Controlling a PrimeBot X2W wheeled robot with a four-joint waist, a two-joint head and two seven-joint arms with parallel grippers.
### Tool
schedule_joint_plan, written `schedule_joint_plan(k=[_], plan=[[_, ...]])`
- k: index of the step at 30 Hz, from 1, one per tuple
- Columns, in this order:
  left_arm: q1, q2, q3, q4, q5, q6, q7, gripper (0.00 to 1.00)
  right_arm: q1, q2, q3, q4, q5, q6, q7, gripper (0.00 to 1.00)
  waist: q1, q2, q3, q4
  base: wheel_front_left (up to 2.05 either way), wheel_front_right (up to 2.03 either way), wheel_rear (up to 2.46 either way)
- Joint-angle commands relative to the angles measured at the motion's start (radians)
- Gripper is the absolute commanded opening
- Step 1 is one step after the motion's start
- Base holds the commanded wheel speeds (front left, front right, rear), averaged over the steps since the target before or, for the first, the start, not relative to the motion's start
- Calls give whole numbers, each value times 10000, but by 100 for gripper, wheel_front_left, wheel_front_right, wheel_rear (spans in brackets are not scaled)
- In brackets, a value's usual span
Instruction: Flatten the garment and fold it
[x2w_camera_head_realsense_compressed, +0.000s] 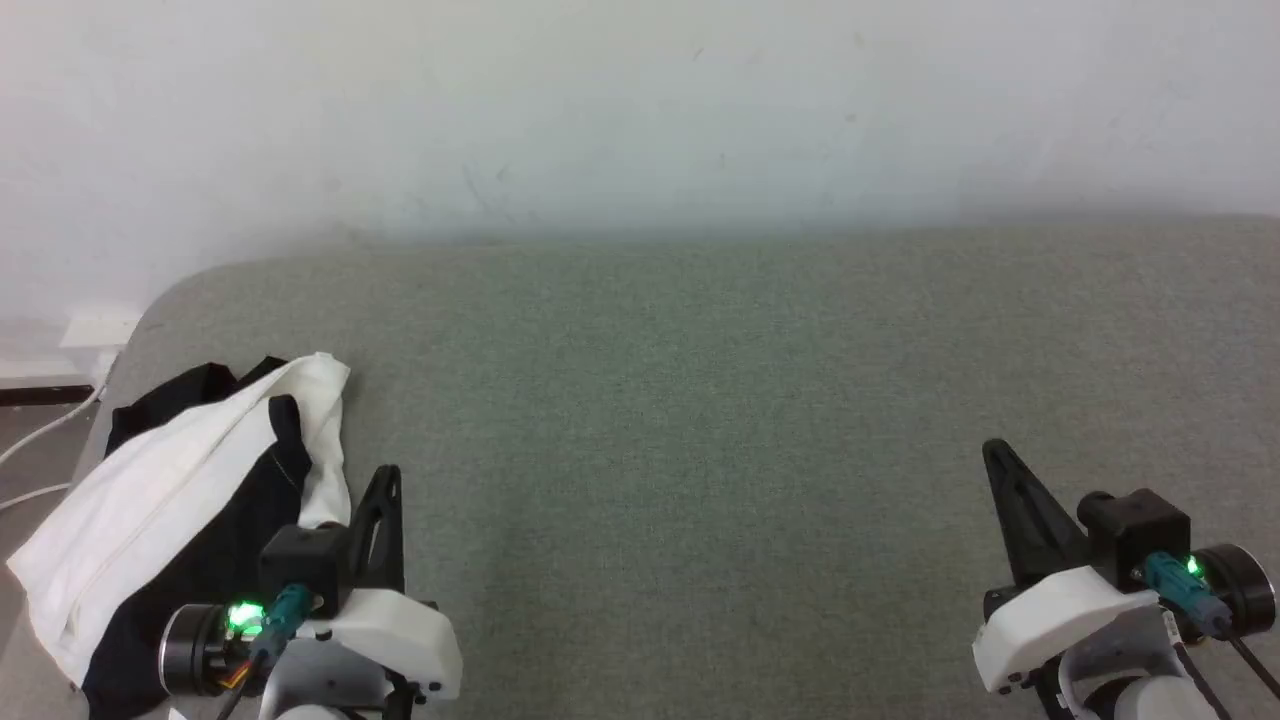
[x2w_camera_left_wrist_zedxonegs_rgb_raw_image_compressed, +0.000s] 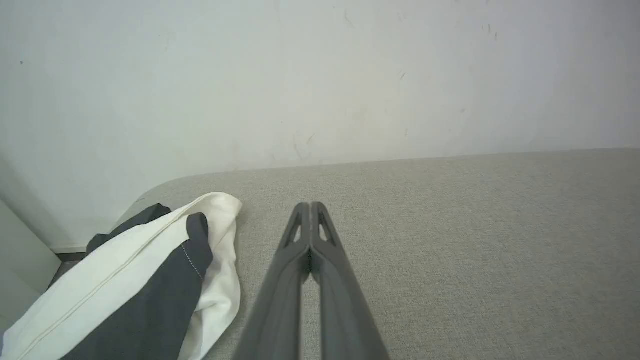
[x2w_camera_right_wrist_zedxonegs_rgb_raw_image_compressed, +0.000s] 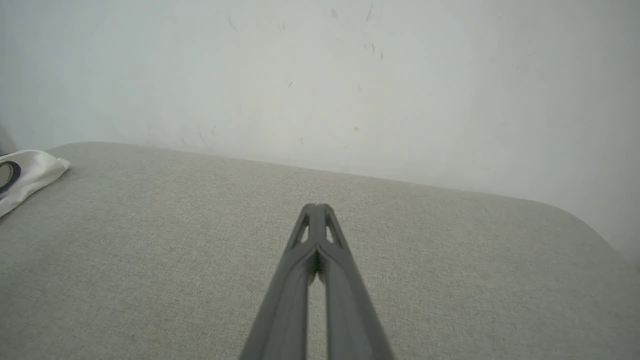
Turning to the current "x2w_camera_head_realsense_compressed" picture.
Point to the black and white shirt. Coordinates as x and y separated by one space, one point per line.
150 490

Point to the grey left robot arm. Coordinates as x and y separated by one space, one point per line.
310 713

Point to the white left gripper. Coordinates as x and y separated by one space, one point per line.
400 640

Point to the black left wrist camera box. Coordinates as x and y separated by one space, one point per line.
305 565

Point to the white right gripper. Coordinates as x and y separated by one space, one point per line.
1060 615

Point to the grey-green fabric sofa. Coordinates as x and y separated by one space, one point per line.
700 400

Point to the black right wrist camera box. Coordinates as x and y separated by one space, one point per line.
1135 530

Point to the dark baseboard strip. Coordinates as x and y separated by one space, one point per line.
45 395

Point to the white wall socket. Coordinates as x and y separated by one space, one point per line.
98 332

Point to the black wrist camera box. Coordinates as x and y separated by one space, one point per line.
1135 530
305 565

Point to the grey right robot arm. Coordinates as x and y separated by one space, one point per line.
1130 690

